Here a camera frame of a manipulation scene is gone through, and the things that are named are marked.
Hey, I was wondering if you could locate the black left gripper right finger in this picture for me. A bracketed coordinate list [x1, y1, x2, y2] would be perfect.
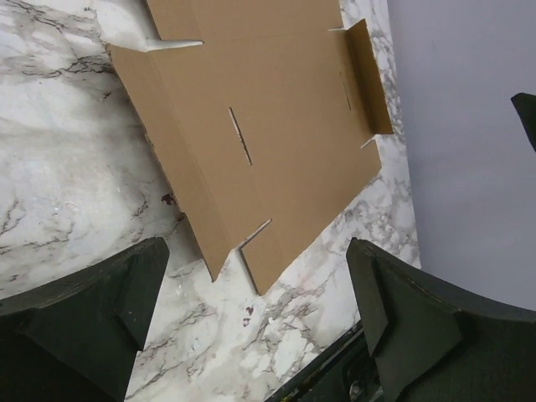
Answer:
[347, 238, 535, 401]

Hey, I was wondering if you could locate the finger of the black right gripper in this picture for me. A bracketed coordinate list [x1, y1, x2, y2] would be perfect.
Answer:
[511, 92, 536, 151]

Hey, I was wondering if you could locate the black metal base rail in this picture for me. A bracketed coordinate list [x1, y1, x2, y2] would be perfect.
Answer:
[266, 322, 384, 402]

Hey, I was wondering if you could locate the brown cardboard box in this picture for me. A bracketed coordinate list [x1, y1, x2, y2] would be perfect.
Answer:
[107, 1, 393, 294]

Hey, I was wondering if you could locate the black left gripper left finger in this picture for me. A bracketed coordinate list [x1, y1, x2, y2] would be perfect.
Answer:
[1, 237, 170, 401]

